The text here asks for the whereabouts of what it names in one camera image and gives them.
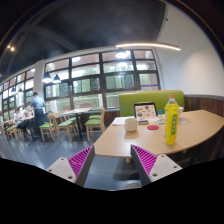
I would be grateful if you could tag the person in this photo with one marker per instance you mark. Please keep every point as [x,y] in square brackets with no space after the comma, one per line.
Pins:
[18,116]
[38,108]

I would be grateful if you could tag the group of green-seated wooden chairs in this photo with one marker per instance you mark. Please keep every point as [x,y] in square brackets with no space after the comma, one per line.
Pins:
[94,122]

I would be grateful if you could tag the yellow drink bottle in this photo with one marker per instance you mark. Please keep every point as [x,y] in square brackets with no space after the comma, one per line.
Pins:
[171,123]

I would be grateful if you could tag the flat round red coaster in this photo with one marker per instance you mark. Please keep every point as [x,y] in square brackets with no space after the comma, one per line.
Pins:
[153,127]

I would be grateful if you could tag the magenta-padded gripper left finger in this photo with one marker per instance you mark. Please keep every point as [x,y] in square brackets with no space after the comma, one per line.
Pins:
[63,166]

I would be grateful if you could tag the small dark box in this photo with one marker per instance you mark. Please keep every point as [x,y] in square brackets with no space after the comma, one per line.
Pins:
[143,121]

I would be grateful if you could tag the small blue-capped bottle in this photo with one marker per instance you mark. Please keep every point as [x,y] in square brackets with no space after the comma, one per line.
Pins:
[160,115]

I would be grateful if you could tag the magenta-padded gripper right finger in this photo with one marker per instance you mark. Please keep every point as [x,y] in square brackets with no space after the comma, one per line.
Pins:
[161,166]

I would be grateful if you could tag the white mug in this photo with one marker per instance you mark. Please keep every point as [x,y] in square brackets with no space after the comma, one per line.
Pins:
[130,124]

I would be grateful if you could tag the curved linear ceiling light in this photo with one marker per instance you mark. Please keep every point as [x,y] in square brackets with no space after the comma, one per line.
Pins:
[148,44]

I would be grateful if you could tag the wooden dining table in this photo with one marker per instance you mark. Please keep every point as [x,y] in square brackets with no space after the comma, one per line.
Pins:
[77,110]

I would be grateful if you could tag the green booth bench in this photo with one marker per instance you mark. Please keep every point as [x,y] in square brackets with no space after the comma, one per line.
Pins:
[146,97]

